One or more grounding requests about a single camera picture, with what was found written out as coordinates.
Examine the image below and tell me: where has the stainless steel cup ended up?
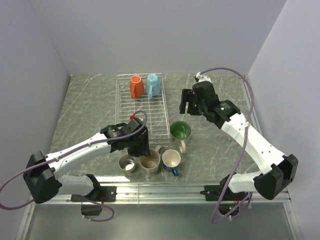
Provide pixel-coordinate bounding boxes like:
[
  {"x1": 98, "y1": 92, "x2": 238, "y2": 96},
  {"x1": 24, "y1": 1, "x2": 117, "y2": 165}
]
[{"x1": 118, "y1": 154, "x2": 137, "y2": 177}]

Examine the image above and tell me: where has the green interior floral mug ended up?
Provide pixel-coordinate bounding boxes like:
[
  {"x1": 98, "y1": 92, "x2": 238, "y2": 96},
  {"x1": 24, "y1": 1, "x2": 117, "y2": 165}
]
[{"x1": 169, "y1": 121, "x2": 192, "y2": 154}]

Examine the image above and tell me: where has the dark blue faceted mug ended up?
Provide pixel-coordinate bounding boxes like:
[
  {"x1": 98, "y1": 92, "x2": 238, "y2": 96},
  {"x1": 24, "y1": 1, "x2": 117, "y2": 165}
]
[{"x1": 162, "y1": 149, "x2": 181, "y2": 177}]

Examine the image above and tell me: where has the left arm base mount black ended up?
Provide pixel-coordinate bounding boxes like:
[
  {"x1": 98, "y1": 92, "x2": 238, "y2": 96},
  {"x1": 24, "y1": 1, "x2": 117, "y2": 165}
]
[{"x1": 70, "y1": 186, "x2": 117, "y2": 219}]

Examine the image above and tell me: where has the orange mug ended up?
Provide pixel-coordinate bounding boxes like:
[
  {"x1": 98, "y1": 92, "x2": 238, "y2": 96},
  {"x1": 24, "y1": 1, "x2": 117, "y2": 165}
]
[{"x1": 129, "y1": 75, "x2": 145, "y2": 99}]

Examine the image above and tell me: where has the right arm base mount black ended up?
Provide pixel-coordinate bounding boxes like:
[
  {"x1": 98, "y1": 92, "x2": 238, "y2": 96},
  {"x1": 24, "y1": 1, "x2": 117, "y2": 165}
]
[{"x1": 200, "y1": 185, "x2": 248, "y2": 215}]

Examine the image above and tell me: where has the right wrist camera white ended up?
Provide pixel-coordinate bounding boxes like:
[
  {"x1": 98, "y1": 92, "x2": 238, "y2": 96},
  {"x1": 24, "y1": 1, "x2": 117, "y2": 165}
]
[{"x1": 194, "y1": 72, "x2": 212, "y2": 83}]

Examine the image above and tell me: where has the aluminium mounting rail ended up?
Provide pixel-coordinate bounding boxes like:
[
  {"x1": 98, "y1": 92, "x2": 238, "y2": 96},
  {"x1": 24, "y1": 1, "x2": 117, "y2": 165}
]
[{"x1": 16, "y1": 182, "x2": 303, "y2": 240}]

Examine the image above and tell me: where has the beige patterned mug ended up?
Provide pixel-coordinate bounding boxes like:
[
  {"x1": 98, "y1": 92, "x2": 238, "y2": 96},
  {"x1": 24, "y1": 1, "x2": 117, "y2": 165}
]
[{"x1": 138, "y1": 145, "x2": 162, "y2": 175}]

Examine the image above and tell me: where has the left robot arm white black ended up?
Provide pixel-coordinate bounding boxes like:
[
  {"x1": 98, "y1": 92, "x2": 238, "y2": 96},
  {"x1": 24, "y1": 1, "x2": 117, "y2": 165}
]
[{"x1": 23, "y1": 117, "x2": 150, "y2": 204}]

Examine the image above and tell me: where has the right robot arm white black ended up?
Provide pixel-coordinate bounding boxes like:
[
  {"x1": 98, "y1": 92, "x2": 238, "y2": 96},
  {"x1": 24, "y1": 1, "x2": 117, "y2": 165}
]
[{"x1": 179, "y1": 81, "x2": 299, "y2": 200}]

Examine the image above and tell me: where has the white wire dish rack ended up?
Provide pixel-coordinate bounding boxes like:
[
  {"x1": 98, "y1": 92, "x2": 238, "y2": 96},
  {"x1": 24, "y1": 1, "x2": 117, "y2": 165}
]
[{"x1": 115, "y1": 73, "x2": 171, "y2": 148}]

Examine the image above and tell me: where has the light blue mug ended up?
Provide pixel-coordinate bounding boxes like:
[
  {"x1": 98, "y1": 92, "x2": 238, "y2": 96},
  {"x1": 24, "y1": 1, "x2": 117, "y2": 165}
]
[{"x1": 146, "y1": 73, "x2": 162, "y2": 98}]

